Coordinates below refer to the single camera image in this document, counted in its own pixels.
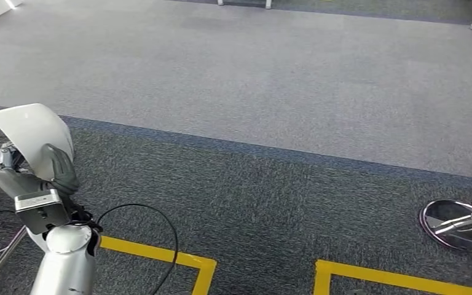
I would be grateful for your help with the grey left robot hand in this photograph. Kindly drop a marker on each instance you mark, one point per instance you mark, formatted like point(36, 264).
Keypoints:
point(16, 183)

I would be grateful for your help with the white curved plastic part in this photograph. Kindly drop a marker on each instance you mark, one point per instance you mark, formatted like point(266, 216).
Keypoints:
point(32, 134)

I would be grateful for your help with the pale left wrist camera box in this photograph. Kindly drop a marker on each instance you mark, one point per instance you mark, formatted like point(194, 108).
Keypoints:
point(42, 213)

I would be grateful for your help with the chrome stanchion post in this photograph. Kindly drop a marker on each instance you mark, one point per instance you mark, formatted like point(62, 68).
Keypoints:
point(456, 228)

